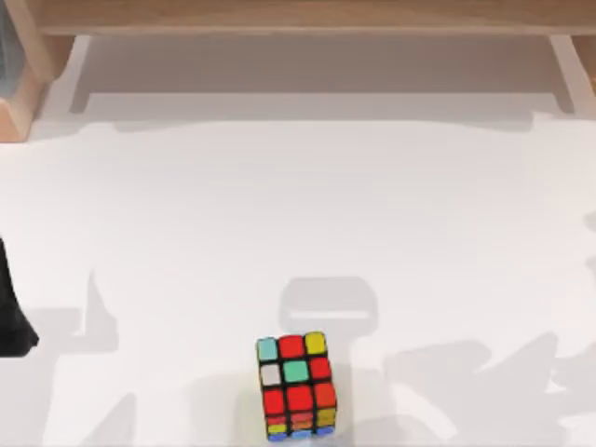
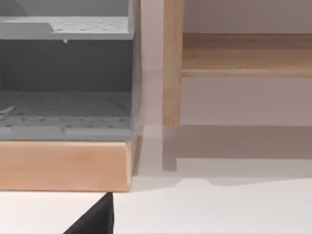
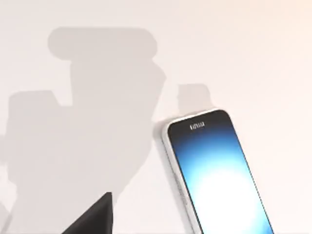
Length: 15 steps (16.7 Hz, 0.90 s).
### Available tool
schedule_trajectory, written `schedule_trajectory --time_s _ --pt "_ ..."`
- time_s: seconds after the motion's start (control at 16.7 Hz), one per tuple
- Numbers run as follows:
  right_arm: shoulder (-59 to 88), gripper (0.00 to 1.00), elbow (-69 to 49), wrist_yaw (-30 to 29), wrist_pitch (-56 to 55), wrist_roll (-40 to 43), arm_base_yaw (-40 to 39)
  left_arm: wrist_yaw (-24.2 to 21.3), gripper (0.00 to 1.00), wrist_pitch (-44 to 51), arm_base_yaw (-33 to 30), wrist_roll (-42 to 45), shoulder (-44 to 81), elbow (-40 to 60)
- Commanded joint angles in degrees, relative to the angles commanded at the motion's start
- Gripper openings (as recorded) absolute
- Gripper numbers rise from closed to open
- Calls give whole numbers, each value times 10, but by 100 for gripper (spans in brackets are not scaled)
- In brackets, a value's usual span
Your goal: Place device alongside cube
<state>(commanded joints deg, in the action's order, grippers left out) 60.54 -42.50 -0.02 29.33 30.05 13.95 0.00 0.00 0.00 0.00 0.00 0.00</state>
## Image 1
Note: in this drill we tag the multicoloured puzzle cube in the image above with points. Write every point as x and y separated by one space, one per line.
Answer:
295 383

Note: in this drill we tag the pale wooden shelf unit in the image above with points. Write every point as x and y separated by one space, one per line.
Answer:
298 18

